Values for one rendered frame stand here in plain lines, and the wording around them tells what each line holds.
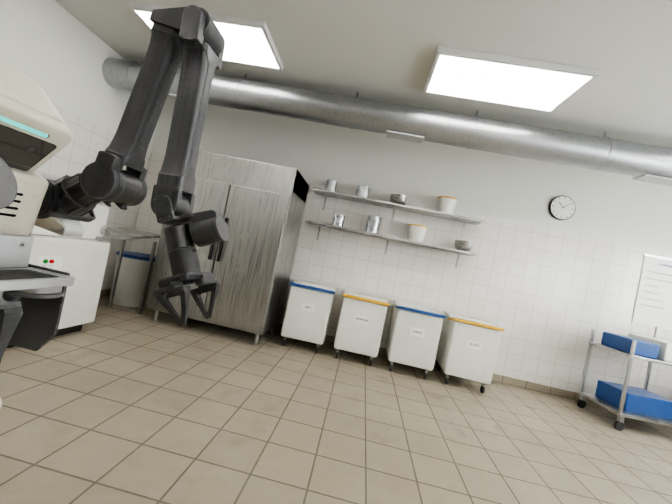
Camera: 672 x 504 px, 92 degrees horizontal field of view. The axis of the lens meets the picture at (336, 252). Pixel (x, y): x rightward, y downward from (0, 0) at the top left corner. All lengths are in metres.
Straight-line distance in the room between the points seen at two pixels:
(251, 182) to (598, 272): 4.47
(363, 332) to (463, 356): 1.14
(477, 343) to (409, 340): 0.75
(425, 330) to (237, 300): 2.14
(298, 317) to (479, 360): 2.09
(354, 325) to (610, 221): 3.55
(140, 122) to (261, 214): 2.98
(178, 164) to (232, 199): 3.13
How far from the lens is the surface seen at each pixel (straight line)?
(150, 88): 0.87
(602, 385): 5.08
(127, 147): 0.85
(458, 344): 4.05
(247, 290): 3.78
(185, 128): 0.79
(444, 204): 4.38
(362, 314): 3.84
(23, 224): 0.85
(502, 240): 4.81
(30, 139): 0.78
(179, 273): 0.74
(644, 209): 5.73
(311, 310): 3.89
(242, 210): 3.83
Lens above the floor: 1.18
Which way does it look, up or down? 1 degrees up
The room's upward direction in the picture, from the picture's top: 12 degrees clockwise
